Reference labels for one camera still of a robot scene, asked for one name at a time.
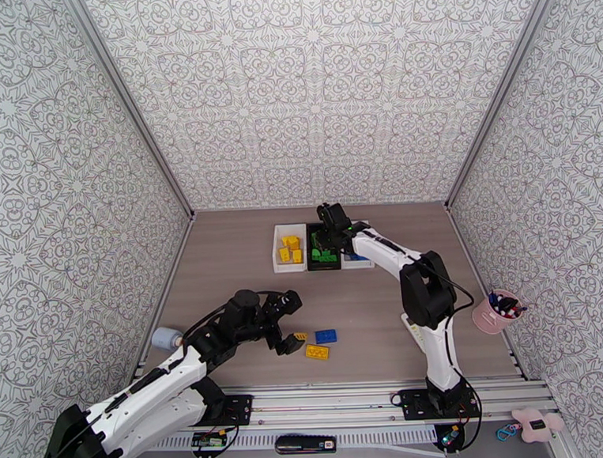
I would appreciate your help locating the green lego brick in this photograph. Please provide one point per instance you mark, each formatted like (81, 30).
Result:
(316, 255)
(329, 257)
(315, 239)

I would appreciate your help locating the blue lego brick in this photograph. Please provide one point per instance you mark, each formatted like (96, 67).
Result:
(364, 257)
(351, 257)
(326, 336)

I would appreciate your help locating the black plastic bin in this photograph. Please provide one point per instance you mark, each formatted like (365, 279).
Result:
(325, 266)

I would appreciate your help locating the yellow lego brick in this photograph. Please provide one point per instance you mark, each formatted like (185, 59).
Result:
(286, 240)
(297, 256)
(294, 243)
(284, 254)
(317, 352)

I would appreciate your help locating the white plastic bin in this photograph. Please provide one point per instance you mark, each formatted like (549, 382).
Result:
(283, 267)
(362, 263)

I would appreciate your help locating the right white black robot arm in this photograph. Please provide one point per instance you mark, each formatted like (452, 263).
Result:
(427, 290)

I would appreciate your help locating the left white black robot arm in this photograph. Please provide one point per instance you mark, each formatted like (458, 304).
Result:
(149, 394)

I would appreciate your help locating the pale blue cylinder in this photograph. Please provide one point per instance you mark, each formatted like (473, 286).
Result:
(162, 338)

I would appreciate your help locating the black device with sticker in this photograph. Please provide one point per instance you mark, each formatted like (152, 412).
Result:
(304, 444)

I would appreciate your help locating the white remote control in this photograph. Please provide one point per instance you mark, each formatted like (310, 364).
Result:
(412, 331)

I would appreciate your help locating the blue pen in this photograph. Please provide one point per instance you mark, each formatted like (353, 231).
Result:
(493, 299)

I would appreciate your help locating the pink pen cup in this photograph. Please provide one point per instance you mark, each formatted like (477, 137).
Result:
(492, 323)

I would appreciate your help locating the black marker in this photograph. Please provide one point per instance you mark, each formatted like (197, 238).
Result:
(505, 305)

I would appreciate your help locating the circuit board with green light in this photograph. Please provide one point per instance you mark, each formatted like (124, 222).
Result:
(449, 436)

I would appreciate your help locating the blue clip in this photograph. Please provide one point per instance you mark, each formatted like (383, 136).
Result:
(506, 432)

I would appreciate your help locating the pink plush toy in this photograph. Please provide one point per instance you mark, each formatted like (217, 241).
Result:
(535, 425)

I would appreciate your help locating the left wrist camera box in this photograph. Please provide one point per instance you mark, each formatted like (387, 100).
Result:
(283, 303)

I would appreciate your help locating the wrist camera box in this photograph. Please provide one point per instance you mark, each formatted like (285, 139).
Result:
(333, 215)
(283, 303)

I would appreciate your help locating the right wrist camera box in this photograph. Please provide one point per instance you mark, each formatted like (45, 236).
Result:
(333, 215)

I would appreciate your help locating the aluminium mounting rail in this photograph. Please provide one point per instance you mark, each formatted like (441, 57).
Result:
(327, 403)

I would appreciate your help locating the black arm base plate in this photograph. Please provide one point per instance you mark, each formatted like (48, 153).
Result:
(411, 405)
(236, 408)

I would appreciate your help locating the aluminium table edge rail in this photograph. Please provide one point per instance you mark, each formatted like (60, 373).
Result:
(178, 260)
(468, 249)

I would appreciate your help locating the aluminium frame post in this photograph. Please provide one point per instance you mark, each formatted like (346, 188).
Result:
(131, 108)
(506, 95)

